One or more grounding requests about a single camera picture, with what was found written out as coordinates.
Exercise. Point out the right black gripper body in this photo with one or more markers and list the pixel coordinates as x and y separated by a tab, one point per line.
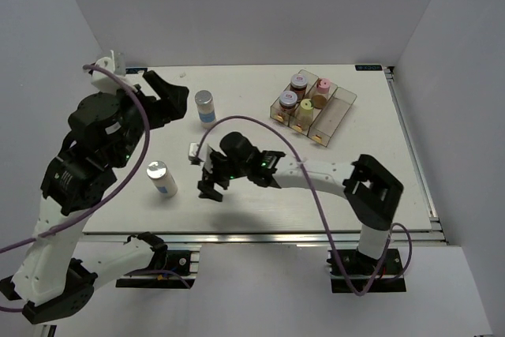
223	170

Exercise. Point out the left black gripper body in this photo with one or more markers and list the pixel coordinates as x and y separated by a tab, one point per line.
136	128

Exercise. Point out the silver lid white bottle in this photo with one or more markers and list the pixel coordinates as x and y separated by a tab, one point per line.
162	179

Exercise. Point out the orange label sauce jar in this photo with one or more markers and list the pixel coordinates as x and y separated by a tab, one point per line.
287	103

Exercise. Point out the yellow lid spice bottle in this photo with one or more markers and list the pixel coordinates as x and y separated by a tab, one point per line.
305	114

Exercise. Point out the dark brown sauce jar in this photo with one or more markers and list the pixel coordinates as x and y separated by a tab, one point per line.
298	85

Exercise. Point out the pink lid spice bottle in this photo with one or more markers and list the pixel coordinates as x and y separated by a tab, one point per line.
321	93

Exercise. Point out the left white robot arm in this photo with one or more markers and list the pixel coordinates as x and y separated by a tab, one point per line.
51	282

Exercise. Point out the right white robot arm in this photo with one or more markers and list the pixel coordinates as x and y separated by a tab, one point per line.
372	191

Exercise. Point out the silver lid blue label bottle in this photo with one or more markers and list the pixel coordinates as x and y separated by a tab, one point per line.
205	108

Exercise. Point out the left blue table sticker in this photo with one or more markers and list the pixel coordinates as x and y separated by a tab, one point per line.
135	70

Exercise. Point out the blue table sticker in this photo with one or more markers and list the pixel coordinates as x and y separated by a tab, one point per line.
368	67
135	70

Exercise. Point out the right clear organizer bin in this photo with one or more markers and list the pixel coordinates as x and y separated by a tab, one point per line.
330	117

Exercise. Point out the middle clear organizer bin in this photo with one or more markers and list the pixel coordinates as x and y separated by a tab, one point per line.
308	95

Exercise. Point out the right blue table sticker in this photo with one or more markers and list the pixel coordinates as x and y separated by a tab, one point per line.
368	67

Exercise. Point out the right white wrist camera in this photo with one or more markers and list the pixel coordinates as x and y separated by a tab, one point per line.
197	154

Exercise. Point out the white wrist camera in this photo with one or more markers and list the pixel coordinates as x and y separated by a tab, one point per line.
197	154
113	62

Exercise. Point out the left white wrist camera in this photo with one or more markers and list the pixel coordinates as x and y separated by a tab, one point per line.
113	62

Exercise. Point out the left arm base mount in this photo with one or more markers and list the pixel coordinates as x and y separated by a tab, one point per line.
172	267

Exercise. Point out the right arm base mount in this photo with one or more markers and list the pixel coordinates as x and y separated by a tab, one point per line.
389	278

